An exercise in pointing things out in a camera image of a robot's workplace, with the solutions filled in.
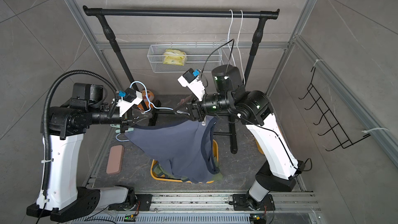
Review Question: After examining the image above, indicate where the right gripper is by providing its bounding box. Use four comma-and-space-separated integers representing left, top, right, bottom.
174, 92, 233, 123

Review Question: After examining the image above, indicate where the light blue wire hanger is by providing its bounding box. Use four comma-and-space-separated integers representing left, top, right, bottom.
115, 81, 173, 142

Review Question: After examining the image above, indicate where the green clothespin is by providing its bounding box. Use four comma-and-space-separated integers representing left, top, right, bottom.
110, 124, 134, 133

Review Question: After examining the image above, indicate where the navy blue tank top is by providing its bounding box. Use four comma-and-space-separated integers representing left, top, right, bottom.
124, 116, 223, 183

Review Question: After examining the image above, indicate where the green tank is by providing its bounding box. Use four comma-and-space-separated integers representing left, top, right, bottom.
150, 160, 223, 184

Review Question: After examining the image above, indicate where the white wire hanger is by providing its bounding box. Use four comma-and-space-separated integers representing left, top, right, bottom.
235, 10, 246, 85
226, 9, 236, 66

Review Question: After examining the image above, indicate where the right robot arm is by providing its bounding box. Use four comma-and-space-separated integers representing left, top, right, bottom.
174, 63, 307, 210

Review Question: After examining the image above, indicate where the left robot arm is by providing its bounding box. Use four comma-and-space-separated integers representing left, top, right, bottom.
27, 69, 150, 223

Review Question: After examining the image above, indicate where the orange toy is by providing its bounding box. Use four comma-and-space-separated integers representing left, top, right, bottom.
138, 90, 154, 110

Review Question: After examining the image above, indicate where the yellow tissue pack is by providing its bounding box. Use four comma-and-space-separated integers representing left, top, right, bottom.
163, 49, 187, 66

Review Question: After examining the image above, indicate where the large yellow tray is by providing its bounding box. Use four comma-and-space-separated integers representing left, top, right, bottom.
150, 140, 222, 183

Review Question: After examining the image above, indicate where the pink rectangular block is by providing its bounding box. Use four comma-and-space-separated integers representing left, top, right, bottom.
106, 145, 124, 175

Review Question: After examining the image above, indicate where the small yellow bin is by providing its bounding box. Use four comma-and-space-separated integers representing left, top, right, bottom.
255, 139, 264, 154

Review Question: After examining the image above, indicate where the black clothes rack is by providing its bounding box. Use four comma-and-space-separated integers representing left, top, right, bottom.
82, 5, 280, 155

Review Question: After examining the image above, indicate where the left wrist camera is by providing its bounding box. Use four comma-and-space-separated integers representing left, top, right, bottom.
116, 88, 143, 117

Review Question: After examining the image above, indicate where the white wire mesh basket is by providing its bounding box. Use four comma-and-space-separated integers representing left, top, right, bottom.
147, 43, 223, 73

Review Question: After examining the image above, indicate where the metal base rail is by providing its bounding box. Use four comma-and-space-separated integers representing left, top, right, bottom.
72, 191, 326, 224

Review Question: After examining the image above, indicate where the black wall hook rack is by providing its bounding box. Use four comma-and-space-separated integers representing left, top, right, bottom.
298, 67, 371, 152

